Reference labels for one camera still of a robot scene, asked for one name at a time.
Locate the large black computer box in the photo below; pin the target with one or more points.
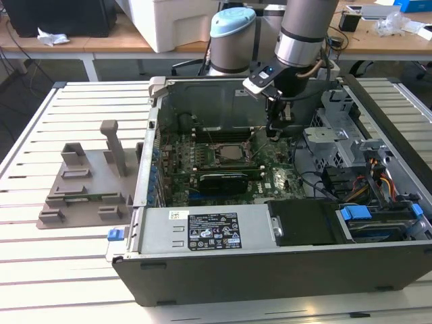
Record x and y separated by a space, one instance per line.
60 17

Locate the black open PC case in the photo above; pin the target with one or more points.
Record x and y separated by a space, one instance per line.
270 280

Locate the silver metal drive cage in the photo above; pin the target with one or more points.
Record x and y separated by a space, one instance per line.
324 135

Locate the white flat box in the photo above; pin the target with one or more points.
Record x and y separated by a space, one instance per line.
381 11

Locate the thin metal locking lever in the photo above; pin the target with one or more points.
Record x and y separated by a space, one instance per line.
212 139

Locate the brown parts rack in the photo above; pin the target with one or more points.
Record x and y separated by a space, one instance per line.
98 165

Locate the small white box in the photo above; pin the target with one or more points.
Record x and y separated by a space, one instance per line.
426 33

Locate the large white box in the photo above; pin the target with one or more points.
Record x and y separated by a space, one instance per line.
175 30

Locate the grey power supply unit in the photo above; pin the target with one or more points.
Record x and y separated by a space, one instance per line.
158 233

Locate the wooden desk with white frame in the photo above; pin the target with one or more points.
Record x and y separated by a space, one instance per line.
101 42

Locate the black RAM slot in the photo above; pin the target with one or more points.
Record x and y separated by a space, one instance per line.
229 168
222 139
222 129
222 136
229 165
256 175
222 133
256 171

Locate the blue cardboard box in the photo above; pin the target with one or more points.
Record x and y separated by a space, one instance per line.
415 6

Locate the clear plastic bag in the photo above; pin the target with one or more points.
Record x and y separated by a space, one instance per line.
391 23

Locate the black graphics card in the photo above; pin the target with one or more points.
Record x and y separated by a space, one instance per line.
222 184

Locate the CPU socket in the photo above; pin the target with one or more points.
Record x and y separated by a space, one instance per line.
214 153

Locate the black drive bay cover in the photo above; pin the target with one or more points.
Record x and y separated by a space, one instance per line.
303 222

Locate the cluttered wooden desk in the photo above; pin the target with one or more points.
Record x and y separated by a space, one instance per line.
371 45

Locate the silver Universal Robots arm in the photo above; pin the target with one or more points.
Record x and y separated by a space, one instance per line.
298 20

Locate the crumpled white paper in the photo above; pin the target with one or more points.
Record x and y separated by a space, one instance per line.
52 36

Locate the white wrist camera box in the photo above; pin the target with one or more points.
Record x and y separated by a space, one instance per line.
256 89

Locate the black round component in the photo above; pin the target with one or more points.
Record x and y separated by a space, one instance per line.
185 123

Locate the silver CPU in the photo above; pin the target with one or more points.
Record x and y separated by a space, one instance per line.
233 152

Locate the blue case latch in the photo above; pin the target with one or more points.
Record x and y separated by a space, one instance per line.
114 235

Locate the pale grey case corner latch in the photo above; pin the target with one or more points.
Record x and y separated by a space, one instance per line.
157 88

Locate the green RAM stick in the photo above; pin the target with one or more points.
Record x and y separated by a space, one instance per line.
84 197

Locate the small black box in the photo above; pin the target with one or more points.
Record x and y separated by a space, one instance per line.
351 23

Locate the hard disk in blue carrier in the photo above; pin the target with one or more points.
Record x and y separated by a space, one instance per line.
356 214

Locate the green motherboard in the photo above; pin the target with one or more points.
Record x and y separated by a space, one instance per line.
280 175

